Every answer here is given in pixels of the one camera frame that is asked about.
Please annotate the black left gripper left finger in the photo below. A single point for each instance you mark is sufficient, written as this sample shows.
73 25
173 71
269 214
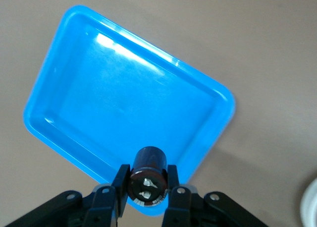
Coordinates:
101 207

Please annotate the black cylindrical capacitor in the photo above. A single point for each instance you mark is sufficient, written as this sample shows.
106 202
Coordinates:
148 162

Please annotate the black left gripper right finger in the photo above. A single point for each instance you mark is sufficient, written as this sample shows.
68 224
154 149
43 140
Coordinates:
180 207

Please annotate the blue plastic tray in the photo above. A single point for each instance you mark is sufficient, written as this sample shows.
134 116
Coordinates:
123 88

